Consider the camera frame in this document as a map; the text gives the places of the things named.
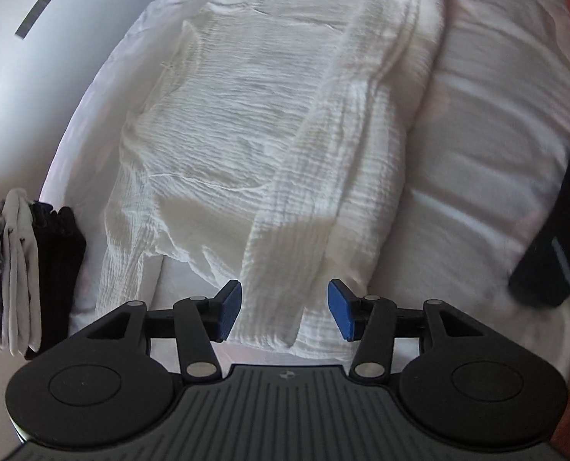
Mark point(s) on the dark cloth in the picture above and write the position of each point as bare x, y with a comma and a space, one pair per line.
554, 249

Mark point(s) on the bed with dotted white sheet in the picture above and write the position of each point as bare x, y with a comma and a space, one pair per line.
482, 153

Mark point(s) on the grey folded garment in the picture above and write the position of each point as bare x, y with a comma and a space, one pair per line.
21, 269

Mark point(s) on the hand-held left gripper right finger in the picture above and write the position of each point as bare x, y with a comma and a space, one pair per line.
341, 309

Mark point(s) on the black folded garment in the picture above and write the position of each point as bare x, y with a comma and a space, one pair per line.
57, 273

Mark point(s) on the white crinkled garment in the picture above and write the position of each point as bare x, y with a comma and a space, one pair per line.
246, 153

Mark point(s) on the grey wall switch panel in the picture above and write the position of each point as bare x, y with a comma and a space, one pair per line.
40, 7

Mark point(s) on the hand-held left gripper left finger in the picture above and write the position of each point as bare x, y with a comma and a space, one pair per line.
230, 309

